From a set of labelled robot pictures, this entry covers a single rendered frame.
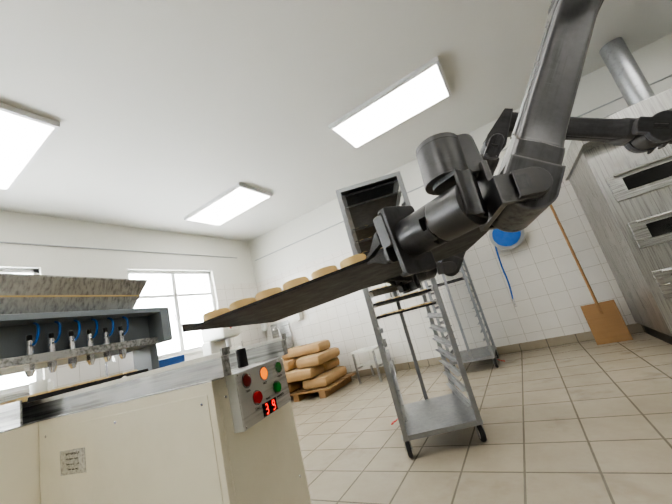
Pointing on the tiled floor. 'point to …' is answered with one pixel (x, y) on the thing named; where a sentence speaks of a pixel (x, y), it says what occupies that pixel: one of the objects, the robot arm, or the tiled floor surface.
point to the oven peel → (610, 330)
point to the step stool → (368, 361)
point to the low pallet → (322, 389)
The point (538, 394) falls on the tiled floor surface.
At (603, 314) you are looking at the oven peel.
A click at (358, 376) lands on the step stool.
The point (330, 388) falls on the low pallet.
